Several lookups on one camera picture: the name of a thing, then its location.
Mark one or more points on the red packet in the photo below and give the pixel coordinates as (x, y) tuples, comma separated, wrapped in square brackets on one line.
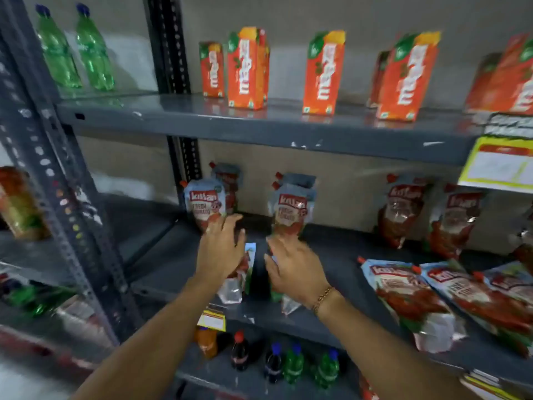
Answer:
[(367, 389)]

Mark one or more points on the person's left thumb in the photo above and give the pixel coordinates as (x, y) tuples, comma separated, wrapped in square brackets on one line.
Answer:
[(241, 245)]

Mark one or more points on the dark soda bottle blue cap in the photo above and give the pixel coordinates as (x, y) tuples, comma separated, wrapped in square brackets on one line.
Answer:
[(273, 364)]

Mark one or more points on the row of red sauce pouches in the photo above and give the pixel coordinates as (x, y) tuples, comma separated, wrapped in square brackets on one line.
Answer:
[(416, 304)]

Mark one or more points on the person's left forearm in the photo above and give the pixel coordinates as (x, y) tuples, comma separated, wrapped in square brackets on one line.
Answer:
[(158, 341)]

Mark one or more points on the white shelf label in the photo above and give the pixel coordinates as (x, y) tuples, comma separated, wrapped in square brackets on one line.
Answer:
[(510, 124)]

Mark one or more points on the red tomato ketchup pouch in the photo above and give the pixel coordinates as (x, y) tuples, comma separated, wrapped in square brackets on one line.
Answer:
[(287, 306), (233, 289)]

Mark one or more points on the small yellow price label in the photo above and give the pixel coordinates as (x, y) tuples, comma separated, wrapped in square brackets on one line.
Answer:
[(211, 319)]

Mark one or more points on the person's right forearm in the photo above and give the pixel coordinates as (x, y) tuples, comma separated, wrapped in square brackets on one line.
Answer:
[(383, 354)]

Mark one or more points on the large yellow price label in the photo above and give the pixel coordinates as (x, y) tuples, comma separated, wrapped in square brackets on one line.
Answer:
[(497, 164)]

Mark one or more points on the orange and green drink bottle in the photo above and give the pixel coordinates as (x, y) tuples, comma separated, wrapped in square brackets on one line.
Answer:
[(18, 204)]

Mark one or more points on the green plastic soda bottle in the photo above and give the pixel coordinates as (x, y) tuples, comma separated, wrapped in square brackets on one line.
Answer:
[(293, 364), (37, 302), (93, 54), (327, 368), (58, 54)]

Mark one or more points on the person's right thumb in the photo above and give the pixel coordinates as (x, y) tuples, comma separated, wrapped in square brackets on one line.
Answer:
[(270, 268)]

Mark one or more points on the person's left hand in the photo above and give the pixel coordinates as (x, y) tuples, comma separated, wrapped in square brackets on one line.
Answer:
[(216, 256)]

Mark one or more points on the person's right hand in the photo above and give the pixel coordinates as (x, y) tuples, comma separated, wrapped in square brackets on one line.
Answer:
[(297, 274)]

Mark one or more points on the row of orange juice cartons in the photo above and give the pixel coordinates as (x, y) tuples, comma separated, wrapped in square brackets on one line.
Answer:
[(245, 70)]

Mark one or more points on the orange soda bottle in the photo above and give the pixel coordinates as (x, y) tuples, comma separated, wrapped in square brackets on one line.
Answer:
[(207, 341)]

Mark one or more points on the yellow and white price label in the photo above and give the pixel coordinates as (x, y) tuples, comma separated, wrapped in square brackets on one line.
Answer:
[(487, 385)]

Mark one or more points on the grey perforated metal shelf rack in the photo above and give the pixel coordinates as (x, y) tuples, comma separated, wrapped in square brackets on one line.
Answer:
[(25, 133)]

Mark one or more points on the cola bottle with red cap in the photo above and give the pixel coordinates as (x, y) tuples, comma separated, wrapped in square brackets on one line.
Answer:
[(240, 354)]

